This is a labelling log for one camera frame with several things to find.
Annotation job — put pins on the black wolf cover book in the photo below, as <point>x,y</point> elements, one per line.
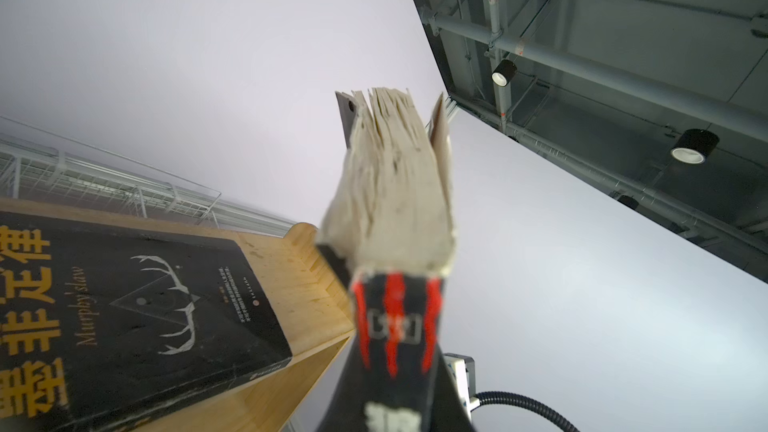
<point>389,235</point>

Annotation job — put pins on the white wire rack basket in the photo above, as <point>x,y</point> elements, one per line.
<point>43,166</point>

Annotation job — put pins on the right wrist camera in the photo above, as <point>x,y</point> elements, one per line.
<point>462,369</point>

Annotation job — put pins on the wooden two-tier bookshelf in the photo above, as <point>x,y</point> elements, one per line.
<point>308,301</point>

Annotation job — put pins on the black Murphy's law book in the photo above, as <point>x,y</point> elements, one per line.
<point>106,328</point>

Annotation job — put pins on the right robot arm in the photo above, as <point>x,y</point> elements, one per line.
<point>488,398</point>

